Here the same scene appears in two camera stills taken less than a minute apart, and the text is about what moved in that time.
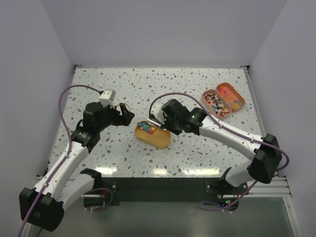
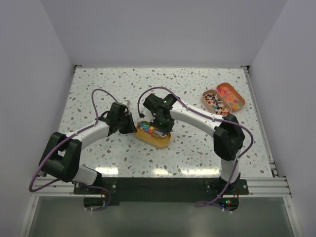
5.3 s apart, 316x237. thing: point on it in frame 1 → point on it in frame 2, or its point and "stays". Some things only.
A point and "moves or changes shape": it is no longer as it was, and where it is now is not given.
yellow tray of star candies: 152,135 stays
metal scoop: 154,123 moves or changes shape
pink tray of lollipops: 216,105 stays
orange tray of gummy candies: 236,100 stays
